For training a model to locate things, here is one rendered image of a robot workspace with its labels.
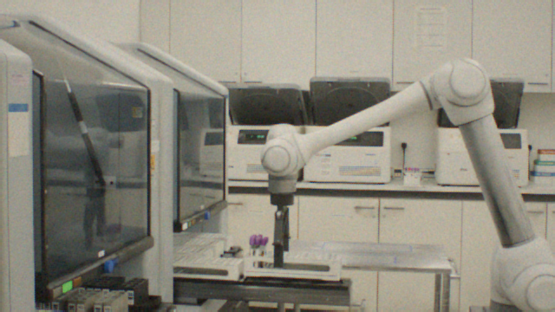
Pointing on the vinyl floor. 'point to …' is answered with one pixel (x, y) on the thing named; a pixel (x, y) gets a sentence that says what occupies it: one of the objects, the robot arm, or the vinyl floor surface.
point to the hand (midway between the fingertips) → (281, 256)
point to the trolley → (388, 262)
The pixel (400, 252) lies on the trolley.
